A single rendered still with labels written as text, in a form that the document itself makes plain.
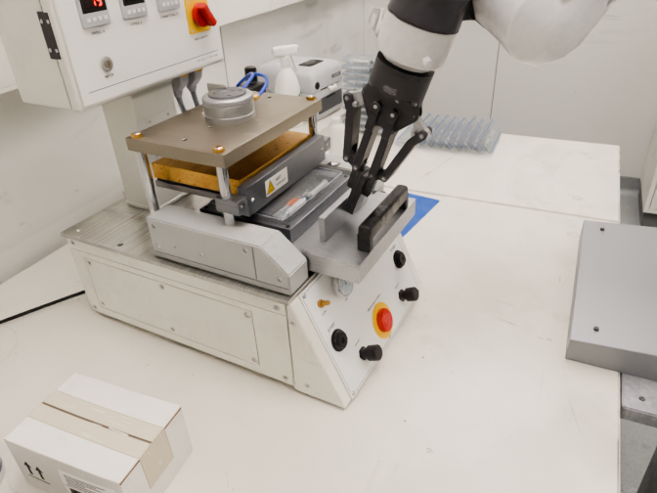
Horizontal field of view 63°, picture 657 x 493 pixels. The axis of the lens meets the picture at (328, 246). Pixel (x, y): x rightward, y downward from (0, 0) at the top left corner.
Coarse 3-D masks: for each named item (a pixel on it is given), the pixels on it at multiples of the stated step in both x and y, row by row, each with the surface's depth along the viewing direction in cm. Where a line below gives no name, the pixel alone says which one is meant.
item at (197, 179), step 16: (272, 144) 87; (288, 144) 86; (160, 160) 83; (176, 160) 82; (240, 160) 81; (256, 160) 81; (272, 160) 81; (160, 176) 83; (176, 176) 81; (192, 176) 79; (208, 176) 78; (240, 176) 76; (192, 192) 81; (208, 192) 79
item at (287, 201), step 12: (324, 168) 91; (300, 180) 87; (312, 180) 87; (324, 180) 87; (288, 192) 84; (300, 192) 84; (312, 192) 83; (276, 204) 80; (288, 204) 80; (300, 204) 80; (276, 216) 77
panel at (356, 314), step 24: (384, 264) 93; (408, 264) 99; (312, 288) 76; (360, 288) 86; (384, 288) 92; (312, 312) 75; (336, 312) 80; (360, 312) 85; (360, 336) 84; (384, 336) 89; (336, 360) 78; (360, 360) 83; (360, 384) 81
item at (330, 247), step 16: (336, 208) 78; (368, 208) 85; (320, 224) 76; (336, 224) 79; (352, 224) 81; (400, 224) 83; (304, 240) 78; (320, 240) 77; (336, 240) 77; (352, 240) 77; (384, 240) 78; (320, 256) 74; (336, 256) 74; (352, 256) 73; (368, 256) 73; (320, 272) 75; (336, 272) 74; (352, 272) 72; (368, 272) 75
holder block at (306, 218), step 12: (336, 192) 86; (312, 204) 82; (324, 204) 83; (240, 216) 79; (252, 216) 79; (300, 216) 79; (312, 216) 81; (276, 228) 77; (288, 228) 76; (300, 228) 78; (288, 240) 76
